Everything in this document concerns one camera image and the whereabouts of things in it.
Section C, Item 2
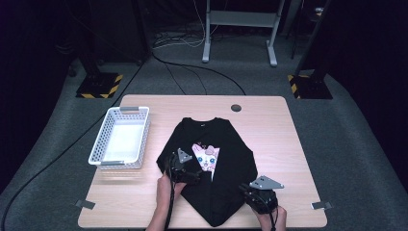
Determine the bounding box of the black shirt with cartoon print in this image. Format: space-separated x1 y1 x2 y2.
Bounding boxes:
155 116 260 228

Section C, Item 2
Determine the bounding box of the grey tape strip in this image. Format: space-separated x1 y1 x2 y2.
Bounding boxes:
311 200 333 212
74 198 96 211

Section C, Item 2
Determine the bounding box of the thick black floor cable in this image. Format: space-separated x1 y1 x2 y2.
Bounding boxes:
0 61 146 231

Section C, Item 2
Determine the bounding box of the thin black floor cable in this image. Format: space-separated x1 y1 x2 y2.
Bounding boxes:
164 63 188 96

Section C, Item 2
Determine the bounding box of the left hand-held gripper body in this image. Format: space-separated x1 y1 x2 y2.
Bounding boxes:
166 147 194 185

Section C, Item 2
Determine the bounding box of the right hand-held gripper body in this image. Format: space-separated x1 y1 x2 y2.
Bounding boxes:
244 174 286 216

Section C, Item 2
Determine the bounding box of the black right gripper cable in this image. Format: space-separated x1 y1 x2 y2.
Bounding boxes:
255 192 279 231

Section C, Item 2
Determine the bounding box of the black stand with striped base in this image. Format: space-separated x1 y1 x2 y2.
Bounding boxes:
75 0 124 100
287 0 335 100

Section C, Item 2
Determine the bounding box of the white floor cable bundle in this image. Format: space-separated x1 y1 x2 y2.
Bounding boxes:
152 0 207 50

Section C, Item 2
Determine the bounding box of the person's right hand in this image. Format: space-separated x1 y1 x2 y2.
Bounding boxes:
254 205 288 231

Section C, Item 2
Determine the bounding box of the white perforated plastic basket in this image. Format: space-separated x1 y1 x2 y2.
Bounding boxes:
88 106 151 170

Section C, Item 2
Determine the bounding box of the black curved floor cable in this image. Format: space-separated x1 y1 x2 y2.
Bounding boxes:
151 50 247 96

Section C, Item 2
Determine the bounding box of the black cabinet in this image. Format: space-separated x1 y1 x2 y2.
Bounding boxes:
89 0 152 64

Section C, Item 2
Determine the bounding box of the grey metal stand frame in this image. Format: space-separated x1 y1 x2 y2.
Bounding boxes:
201 0 287 68

